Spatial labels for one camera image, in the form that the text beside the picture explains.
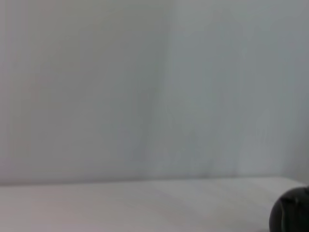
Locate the black round teapot with handle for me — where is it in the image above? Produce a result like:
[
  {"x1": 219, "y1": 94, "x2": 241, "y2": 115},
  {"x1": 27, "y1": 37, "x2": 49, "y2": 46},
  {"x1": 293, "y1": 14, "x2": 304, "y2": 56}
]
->
[{"x1": 268, "y1": 185, "x2": 309, "y2": 232}]

